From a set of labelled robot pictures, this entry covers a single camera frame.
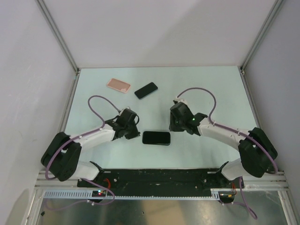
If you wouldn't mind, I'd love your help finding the black phone case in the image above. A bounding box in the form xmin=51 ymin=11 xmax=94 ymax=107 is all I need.
xmin=142 ymin=130 xmax=171 ymax=146

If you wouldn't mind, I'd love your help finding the pink phone case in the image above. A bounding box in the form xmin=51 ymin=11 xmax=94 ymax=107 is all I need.
xmin=106 ymin=78 xmax=131 ymax=93

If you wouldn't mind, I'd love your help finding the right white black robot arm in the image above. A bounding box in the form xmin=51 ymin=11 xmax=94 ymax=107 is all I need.
xmin=169 ymin=99 xmax=278 ymax=188

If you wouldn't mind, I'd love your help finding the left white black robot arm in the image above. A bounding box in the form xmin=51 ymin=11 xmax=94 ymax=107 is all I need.
xmin=41 ymin=108 xmax=140 ymax=187

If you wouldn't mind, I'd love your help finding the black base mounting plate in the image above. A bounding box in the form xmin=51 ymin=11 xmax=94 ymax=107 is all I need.
xmin=77 ymin=168 xmax=239 ymax=197

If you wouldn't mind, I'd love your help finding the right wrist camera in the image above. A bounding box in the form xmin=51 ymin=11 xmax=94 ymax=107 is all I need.
xmin=173 ymin=97 xmax=188 ymax=105

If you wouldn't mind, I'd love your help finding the grey slotted cable duct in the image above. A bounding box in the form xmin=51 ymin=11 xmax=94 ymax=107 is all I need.
xmin=43 ymin=189 xmax=222 ymax=201

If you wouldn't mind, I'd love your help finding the aluminium front rail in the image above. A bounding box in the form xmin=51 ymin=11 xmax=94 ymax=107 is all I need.
xmin=35 ymin=170 xmax=82 ymax=188

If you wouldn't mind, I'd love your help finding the left aluminium frame post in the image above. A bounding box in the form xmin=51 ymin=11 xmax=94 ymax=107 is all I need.
xmin=35 ymin=0 xmax=80 ymax=74

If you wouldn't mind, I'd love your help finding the aluminium frame post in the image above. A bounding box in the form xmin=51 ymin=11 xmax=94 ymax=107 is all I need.
xmin=240 ymin=0 xmax=286 ymax=75
xmin=35 ymin=0 xmax=80 ymax=74

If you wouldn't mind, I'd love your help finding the right aluminium frame post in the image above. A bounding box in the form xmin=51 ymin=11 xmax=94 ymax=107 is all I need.
xmin=240 ymin=0 xmax=286 ymax=75

